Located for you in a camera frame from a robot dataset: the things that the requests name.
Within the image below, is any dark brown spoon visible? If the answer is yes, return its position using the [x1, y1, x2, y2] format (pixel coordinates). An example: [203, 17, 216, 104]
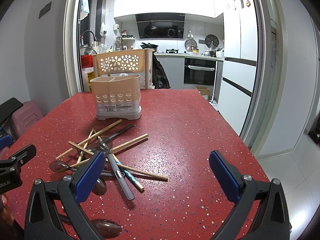
[49, 160, 79, 173]

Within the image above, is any steel spoon grey handle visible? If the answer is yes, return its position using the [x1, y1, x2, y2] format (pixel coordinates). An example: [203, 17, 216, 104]
[98, 137, 135, 200]

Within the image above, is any printed bamboo chopstick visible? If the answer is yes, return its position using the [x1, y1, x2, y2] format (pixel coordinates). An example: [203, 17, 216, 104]
[73, 133, 149, 166]

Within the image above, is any long bamboo chopstick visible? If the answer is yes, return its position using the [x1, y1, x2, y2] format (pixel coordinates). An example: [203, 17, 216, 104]
[55, 119, 122, 160]

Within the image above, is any thin bamboo chopstick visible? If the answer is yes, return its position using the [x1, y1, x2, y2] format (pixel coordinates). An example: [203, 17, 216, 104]
[76, 129, 95, 163]

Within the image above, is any black handle spoon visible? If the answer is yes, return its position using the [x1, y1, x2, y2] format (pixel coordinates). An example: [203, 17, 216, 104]
[101, 124, 135, 145]

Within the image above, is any blue patterned chopstick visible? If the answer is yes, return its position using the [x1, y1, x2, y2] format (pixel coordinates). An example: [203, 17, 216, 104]
[113, 154, 144, 192]

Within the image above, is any black kitchen faucet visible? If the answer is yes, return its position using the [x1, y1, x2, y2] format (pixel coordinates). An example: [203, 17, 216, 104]
[80, 30, 97, 47]

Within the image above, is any person left hand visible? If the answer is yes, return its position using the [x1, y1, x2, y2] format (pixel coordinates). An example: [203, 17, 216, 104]
[1, 193, 14, 232]

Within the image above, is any black chair back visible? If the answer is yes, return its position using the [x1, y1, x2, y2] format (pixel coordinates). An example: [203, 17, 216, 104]
[0, 98, 23, 125]

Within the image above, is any yellow bag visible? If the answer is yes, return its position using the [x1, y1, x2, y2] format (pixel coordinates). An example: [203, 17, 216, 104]
[86, 72, 95, 92]

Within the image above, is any red package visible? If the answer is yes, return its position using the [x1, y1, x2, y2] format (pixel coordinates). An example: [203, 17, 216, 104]
[81, 55, 93, 68]

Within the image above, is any beige utensil holder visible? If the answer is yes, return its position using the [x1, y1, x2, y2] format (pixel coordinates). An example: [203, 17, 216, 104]
[90, 74, 142, 120]

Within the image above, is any steel bowl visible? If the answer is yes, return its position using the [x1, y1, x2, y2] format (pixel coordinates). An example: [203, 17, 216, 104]
[80, 44, 97, 56]

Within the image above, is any white refrigerator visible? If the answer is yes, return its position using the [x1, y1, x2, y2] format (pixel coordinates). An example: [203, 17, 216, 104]
[217, 0, 258, 134]

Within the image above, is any cardboard box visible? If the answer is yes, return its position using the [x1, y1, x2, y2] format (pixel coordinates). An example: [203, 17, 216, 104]
[194, 86, 210, 101]

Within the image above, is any beige flower pattern cart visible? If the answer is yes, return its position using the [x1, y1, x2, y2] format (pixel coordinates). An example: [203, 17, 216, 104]
[93, 48, 155, 89]

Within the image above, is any black plastic bag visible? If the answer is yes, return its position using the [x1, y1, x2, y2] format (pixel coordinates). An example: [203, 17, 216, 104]
[152, 53, 171, 89]

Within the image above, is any black built-in oven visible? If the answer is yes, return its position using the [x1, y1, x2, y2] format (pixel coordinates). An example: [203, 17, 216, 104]
[184, 57, 217, 86]

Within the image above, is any black wok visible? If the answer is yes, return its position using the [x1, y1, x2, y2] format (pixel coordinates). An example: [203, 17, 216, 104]
[141, 42, 158, 51]

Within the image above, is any white rice cooker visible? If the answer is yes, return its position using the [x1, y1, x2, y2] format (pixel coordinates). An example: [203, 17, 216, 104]
[216, 49, 224, 59]

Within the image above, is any gas stove burner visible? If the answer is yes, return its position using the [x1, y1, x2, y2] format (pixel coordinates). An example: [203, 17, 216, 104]
[165, 49, 178, 54]

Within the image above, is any black range hood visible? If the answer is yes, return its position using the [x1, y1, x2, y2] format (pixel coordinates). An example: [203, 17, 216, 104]
[135, 12, 185, 39]

